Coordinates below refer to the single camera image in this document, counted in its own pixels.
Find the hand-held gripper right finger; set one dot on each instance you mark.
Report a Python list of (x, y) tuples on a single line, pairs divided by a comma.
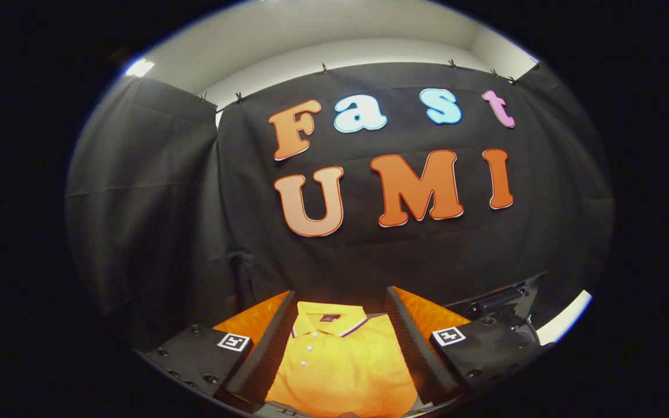
[(413, 348)]

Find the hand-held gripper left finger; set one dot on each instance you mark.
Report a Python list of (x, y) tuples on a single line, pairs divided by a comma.
[(273, 354)]

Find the yellow polo shirt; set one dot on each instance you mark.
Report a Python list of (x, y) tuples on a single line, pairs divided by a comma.
[(340, 366)]

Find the grey washing machine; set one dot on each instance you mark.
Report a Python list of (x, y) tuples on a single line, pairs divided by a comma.
[(527, 334)]

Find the white table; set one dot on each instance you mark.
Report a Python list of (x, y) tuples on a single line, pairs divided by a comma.
[(567, 319)]

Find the black backdrop cloth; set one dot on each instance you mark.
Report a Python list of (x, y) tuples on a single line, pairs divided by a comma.
[(195, 203)]

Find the ceiling light panel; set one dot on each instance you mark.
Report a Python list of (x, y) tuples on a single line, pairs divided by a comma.
[(140, 68)]

